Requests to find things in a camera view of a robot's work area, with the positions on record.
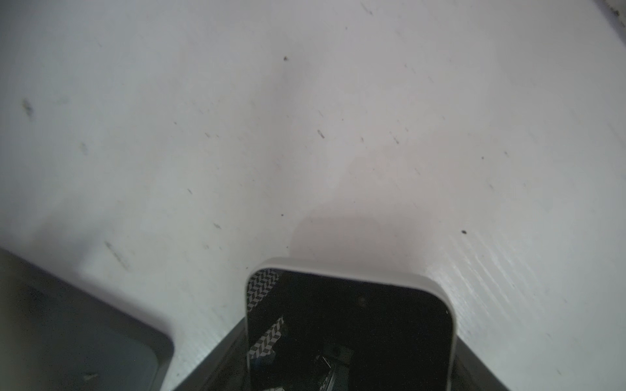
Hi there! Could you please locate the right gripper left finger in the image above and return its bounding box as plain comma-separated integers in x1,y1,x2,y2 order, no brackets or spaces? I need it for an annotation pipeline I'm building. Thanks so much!
175,319,247,391

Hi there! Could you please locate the black folding stand right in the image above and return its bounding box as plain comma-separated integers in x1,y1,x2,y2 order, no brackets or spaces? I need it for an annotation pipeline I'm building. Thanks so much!
1,250,174,390

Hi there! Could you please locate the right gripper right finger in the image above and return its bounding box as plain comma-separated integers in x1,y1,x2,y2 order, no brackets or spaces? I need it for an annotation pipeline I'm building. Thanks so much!
452,337,509,391

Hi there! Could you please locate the phone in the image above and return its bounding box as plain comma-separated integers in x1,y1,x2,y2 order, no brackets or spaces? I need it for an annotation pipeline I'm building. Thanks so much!
246,257,456,390

